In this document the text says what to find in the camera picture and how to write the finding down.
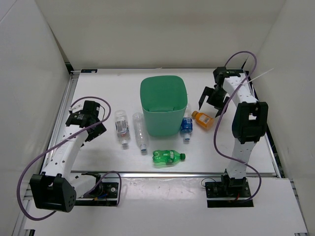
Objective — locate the orange plastic bottle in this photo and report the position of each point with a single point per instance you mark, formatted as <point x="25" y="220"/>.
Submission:
<point x="203" y="120"/>

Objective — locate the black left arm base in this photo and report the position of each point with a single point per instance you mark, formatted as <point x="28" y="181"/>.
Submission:
<point x="96" y="190"/>

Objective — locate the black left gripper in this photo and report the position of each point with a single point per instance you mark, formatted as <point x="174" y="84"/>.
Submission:
<point x="100" y="130"/>

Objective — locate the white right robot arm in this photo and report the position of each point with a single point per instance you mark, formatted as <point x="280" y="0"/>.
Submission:
<point x="249" y="123"/>

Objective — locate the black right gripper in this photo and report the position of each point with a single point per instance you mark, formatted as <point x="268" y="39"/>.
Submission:
<point x="220" y="105"/>

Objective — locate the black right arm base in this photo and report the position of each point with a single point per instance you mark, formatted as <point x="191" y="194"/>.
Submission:
<point x="227" y="192"/>

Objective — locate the clear unlabelled plastic bottle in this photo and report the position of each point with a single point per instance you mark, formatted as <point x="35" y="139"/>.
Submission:
<point x="140" y="131"/>

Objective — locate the green soda bottle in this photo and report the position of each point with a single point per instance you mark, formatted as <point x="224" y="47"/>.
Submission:
<point x="167" y="157"/>

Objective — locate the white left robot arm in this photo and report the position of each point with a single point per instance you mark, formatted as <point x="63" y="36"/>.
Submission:
<point x="53" y="189"/>

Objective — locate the clear bottle red label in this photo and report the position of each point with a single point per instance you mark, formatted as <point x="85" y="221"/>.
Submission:
<point x="122" y="127"/>

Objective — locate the aluminium front rail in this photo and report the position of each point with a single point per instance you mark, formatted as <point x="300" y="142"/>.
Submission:
<point x="171" y="174"/>

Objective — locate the blue label plastic bottle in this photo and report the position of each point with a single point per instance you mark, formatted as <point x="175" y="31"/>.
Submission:
<point x="186" y="125"/>

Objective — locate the aluminium left rail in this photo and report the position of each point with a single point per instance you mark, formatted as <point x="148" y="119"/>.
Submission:
<point x="58" y="130"/>

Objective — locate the aluminium rail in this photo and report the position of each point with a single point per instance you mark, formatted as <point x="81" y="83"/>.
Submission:
<point x="58" y="130"/>
<point x="171" y="174"/>

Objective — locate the green plastic bin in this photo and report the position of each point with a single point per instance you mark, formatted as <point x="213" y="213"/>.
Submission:
<point x="164" y="100"/>

